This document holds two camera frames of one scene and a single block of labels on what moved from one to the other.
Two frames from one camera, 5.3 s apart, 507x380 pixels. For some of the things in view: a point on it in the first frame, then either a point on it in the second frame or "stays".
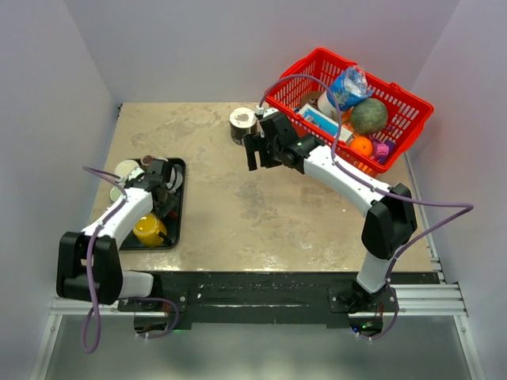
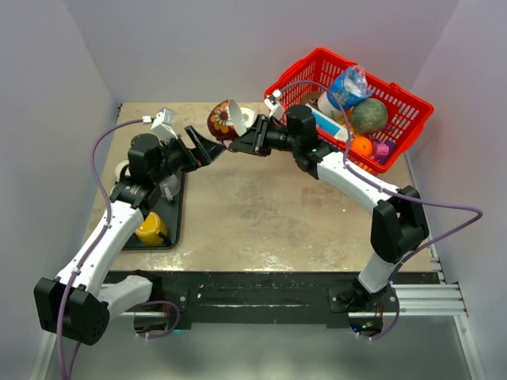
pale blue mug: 176,178 stays
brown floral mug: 170,207 -> 226,121
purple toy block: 383,150 stays
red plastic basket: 367,119 stays
